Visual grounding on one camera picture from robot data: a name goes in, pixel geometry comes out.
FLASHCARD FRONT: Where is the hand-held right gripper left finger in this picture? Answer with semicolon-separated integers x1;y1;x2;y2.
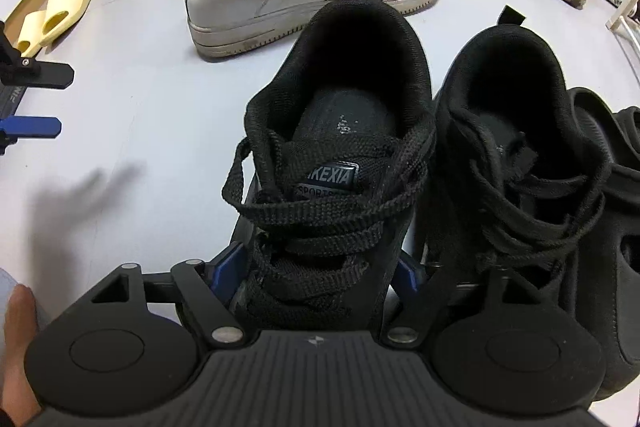
92;243;249;348

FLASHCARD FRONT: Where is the black strap clog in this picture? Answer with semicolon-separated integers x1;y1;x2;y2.
560;87;640;403

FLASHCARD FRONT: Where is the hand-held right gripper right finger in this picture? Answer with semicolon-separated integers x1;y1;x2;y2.
382;256;546;348

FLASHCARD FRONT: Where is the white shoe rack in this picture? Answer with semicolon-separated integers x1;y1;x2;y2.
605;0;640;72

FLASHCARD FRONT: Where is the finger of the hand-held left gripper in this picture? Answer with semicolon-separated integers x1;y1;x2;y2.
0;117;62;156
0;21;75;90

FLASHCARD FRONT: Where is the black lace-up sneaker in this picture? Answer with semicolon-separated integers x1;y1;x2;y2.
429;6;615;308
222;0;437;333

